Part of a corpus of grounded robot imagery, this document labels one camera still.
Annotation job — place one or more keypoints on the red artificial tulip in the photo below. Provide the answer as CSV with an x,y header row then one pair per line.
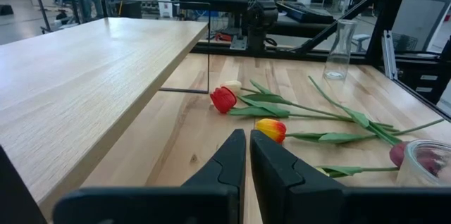
x,y
223,99

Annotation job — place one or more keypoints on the silver aluminium extrusion piece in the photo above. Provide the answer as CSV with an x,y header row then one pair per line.
x,y
389,55

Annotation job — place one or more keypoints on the pink artificial tulip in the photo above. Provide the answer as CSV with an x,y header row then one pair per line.
x,y
340,170

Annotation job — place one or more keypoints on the metal base plate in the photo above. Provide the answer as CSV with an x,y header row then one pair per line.
x,y
239,43

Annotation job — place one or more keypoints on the orange yellow artificial tulip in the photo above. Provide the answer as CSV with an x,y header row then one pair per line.
x,y
271,129

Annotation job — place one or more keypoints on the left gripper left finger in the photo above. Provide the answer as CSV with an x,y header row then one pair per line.
x,y
215,199

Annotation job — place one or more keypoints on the red tool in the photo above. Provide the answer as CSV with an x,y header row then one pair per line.
x,y
222,37

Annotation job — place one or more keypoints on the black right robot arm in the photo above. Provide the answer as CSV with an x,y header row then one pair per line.
x,y
260,16

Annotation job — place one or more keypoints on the dark red flower bunch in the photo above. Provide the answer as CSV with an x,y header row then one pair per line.
x,y
338,62

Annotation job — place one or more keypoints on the white chair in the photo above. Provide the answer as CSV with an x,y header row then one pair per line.
x,y
361,41

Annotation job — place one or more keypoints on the cream artificial tulip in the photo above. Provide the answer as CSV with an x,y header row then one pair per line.
x,y
233,86

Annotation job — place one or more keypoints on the black box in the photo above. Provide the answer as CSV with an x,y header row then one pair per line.
x,y
127,9

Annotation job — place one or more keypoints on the wooden shelf with black legs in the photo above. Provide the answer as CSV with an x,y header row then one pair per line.
x,y
88,76

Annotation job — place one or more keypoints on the white box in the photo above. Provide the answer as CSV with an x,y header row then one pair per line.
x,y
164,5

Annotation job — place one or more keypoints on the short glass vase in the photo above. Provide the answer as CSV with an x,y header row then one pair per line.
x,y
415,174

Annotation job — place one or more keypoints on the dark grey desk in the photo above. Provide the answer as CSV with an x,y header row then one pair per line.
x,y
299,29

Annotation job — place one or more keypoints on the grey partition panel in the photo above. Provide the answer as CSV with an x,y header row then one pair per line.
x,y
415,23

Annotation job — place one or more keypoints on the dark maroon artificial tulip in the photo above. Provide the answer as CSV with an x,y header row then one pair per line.
x,y
397,153

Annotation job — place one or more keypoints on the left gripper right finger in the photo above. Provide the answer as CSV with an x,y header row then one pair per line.
x,y
282,188

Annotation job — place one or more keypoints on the black drawer cabinet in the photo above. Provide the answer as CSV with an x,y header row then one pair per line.
x,y
423,83

